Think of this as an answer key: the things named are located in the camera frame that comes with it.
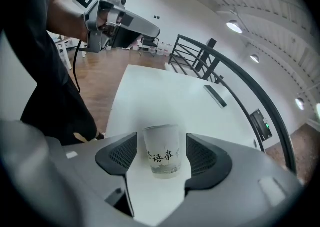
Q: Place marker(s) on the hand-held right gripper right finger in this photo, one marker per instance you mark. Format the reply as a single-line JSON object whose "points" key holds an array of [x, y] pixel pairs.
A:
{"points": [[250, 171]]}

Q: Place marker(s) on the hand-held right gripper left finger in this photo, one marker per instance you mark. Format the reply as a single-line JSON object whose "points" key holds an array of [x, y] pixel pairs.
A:
{"points": [[82, 168]]}

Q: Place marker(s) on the white paper cup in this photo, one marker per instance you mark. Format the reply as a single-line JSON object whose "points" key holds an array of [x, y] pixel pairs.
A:
{"points": [[163, 151]]}

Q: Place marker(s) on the person's left forearm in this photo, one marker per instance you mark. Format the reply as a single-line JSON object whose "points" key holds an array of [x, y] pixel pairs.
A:
{"points": [[67, 18]]}

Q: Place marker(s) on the person's left hand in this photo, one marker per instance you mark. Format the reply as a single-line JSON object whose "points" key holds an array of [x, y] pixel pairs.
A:
{"points": [[103, 19]]}

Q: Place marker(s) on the black office chair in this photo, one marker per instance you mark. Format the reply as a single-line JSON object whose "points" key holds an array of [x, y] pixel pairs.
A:
{"points": [[148, 43]]}

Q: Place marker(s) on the group of clear water bottles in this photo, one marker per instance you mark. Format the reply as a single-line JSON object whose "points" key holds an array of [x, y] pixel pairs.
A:
{"points": [[163, 48]]}

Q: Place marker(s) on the dark double door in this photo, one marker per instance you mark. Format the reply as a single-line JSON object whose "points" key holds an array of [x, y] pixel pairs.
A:
{"points": [[261, 124]]}

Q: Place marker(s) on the white rectangular table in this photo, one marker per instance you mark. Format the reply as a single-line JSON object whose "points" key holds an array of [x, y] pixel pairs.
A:
{"points": [[162, 96]]}

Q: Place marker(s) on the white desk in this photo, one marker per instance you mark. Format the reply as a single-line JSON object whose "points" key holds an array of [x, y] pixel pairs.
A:
{"points": [[62, 46]]}

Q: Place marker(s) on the black metal railing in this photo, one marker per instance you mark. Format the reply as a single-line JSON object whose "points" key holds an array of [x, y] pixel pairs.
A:
{"points": [[262, 96]]}

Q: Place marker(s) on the black smartphone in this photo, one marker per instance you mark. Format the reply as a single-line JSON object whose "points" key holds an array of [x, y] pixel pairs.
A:
{"points": [[215, 96]]}

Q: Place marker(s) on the round pendant ceiling lamp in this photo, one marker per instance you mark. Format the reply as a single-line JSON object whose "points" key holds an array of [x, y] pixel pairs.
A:
{"points": [[234, 26], [255, 58], [318, 111], [300, 103]]}

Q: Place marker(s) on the person's black clothes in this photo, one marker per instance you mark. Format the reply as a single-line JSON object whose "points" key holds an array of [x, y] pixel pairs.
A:
{"points": [[37, 46]]}

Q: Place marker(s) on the left hand-held gripper camera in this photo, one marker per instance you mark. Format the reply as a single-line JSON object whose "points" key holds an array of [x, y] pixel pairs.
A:
{"points": [[122, 0]]}

